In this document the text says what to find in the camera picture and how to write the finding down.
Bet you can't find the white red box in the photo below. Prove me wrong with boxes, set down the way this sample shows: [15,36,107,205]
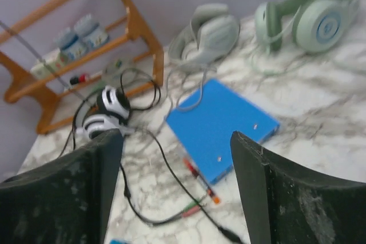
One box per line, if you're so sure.
[30,55,69,79]

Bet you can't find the left blue white jar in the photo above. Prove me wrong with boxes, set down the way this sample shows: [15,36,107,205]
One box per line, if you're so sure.
[54,27,88,62]

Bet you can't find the right blue white jar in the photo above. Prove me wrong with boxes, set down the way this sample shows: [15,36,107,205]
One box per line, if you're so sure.
[74,14,109,50]

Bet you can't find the black white headphones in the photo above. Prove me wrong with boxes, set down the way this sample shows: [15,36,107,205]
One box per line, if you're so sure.
[72,85,134,139]

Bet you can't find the red pen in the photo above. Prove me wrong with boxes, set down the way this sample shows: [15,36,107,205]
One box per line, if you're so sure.
[183,158,221,205]

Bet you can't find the grey white headphones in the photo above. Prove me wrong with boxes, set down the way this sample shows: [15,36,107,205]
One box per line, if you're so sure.
[168,3,241,73]

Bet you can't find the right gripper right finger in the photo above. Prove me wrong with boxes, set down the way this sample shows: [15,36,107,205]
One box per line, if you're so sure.
[230,131,365,243]

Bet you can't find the wooden shelf rack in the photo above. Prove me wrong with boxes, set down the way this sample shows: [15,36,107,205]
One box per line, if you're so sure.
[1,0,164,134]

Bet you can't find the blue black highlighter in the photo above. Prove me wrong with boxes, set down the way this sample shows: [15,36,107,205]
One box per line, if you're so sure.
[109,239,129,244]

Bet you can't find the mint green headphones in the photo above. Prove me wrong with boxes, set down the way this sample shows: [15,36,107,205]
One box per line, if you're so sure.
[254,0,360,54]

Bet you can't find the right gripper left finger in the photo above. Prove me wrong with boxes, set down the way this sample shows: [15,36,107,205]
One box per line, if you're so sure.
[1,130,124,243]

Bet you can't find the blue notebook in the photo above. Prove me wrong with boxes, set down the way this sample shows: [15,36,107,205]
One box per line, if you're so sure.
[166,79,280,184]

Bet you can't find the blue white jar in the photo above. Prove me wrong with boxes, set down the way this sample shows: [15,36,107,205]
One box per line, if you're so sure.
[74,14,109,50]
[54,27,88,62]

